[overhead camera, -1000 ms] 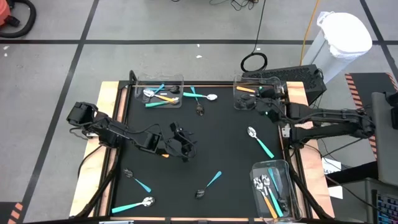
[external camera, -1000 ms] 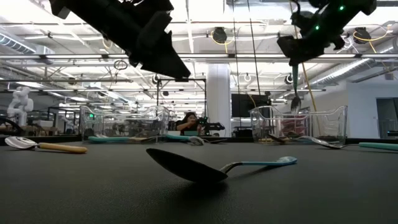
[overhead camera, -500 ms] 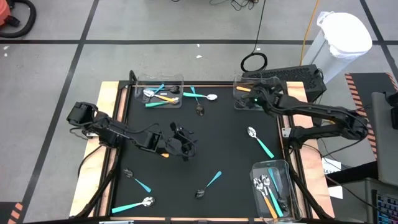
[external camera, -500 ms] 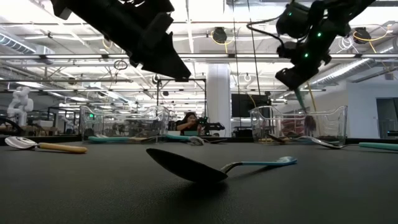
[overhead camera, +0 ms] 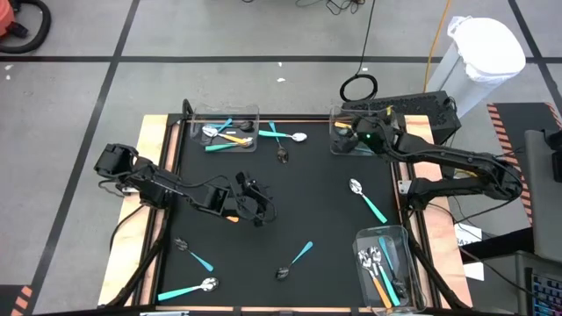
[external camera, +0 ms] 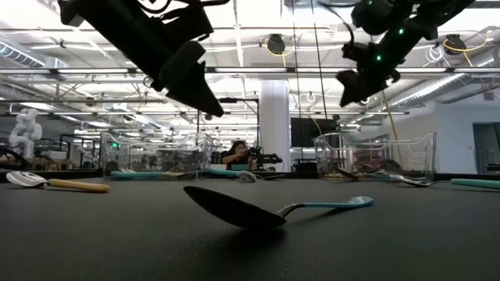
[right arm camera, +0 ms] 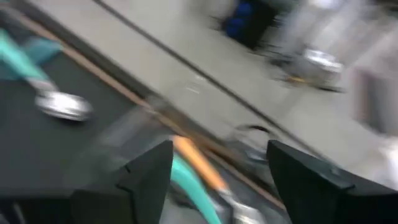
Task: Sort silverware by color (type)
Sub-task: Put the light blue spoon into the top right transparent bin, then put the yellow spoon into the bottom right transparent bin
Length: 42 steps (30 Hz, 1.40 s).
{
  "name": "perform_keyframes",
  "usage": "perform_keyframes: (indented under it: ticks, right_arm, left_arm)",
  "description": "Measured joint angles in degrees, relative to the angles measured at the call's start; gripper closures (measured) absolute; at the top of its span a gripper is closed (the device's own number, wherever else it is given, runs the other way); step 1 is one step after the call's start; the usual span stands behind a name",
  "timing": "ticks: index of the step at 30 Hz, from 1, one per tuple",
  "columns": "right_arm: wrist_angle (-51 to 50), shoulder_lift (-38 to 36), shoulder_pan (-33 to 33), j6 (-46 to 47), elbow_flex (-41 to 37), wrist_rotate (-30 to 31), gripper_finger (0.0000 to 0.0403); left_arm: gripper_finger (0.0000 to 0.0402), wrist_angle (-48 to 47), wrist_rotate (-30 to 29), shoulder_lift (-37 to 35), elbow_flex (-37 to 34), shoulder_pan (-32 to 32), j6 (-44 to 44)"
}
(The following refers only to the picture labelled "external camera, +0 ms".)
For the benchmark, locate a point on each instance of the clear plastic bin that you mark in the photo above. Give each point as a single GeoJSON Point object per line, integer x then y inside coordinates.
{"type": "Point", "coordinates": [410, 156]}
{"type": "Point", "coordinates": [156, 156]}

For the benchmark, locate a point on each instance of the silver ventilation duct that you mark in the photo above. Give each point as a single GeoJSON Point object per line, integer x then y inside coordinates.
{"type": "Point", "coordinates": [429, 93]}

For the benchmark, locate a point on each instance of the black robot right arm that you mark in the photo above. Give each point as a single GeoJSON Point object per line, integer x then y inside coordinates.
{"type": "Point", "coordinates": [429, 15]}

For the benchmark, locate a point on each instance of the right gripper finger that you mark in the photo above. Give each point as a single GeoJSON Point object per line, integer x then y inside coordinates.
{"type": "Point", "coordinates": [341, 86]}
{"type": "Point", "coordinates": [361, 86]}

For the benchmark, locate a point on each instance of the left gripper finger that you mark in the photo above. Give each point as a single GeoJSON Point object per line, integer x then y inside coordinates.
{"type": "Point", "coordinates": [191, 102]}
{"type": "Point", "coordinates": [205, 93]}

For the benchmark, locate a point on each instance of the white humanoid robot figure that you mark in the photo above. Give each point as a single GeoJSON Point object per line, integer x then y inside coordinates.
{"type": "Point", "coordinates": [25, 132]}

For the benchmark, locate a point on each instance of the dark door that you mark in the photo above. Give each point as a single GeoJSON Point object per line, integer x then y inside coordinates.
{"type": "Point", "coordinates": [486, 148]}

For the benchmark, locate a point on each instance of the green exit sign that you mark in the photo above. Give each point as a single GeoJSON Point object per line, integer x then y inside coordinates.
{"type": "Point", "coordinates": [115, 146]}

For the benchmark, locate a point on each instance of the black monitor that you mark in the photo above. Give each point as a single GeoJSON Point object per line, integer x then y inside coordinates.
{"type": "Point", "coordinates": [312, 132]}

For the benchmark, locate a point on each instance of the small black robot arm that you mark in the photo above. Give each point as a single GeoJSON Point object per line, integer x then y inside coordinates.
{"type": "Point", "coordinates": [269, 158]}

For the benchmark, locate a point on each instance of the long horizontal light bar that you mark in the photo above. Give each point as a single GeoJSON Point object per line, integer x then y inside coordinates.
{"type": "Point", "coordinates": [273, 70]}

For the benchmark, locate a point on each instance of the red storage rack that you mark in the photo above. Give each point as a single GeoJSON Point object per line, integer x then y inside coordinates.
{"type": "Point", "coordinates": [371, 160]}

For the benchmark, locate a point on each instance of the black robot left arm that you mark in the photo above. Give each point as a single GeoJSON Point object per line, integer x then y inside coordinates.
{"type": "Point", "coordinates": [97, 11]}

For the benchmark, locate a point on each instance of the person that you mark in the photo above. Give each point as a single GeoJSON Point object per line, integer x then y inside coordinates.
{"type": "Point", "coordinates": [236, 154]}

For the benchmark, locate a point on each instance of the white square column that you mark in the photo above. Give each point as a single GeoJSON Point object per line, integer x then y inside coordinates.
{"type": "Point", "coordinates": [274, 109]}

